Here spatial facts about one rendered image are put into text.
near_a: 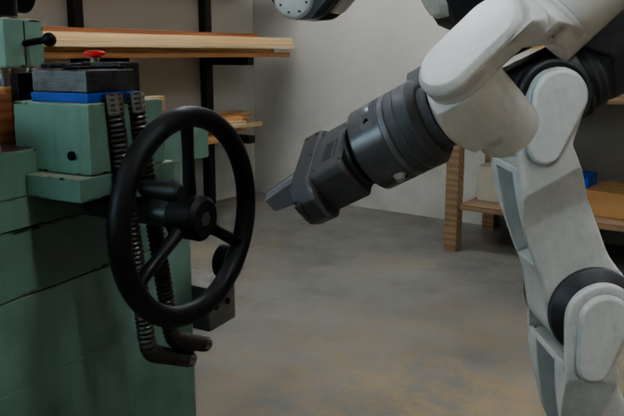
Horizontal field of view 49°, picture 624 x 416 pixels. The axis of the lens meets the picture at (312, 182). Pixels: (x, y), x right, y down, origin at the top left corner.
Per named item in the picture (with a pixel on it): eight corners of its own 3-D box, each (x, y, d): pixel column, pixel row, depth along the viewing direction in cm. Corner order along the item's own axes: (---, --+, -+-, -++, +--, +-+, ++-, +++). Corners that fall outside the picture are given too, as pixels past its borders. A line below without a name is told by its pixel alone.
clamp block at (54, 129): (88, 177, 85) (84, 104, 83) (14, 169, 91) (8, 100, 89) (167, 162, 97) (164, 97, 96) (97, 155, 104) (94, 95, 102)
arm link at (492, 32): (486, 155, 64) (599, 52, 62) (435, 102, 59) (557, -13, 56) (453, 121, 69) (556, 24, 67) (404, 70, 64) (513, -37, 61)
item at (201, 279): (211, 332, 121) (210, 289, 119) (156, 319, 126) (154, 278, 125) (238, 317, 128) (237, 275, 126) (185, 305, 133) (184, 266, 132)
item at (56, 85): (87, 103, 85) (84, 58, 84) (25, 100, 90) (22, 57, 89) (158, 97, 96) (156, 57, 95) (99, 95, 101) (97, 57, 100)
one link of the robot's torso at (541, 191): (604, 308, 124) (557, 55, 116) (656, 350, 107) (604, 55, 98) (522, 330, 124) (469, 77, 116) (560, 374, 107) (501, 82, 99)
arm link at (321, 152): (331, 250, 72) (431, 207, 66) (273, 188, 68) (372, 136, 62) (348, 175, 81) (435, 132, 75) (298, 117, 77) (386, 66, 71)
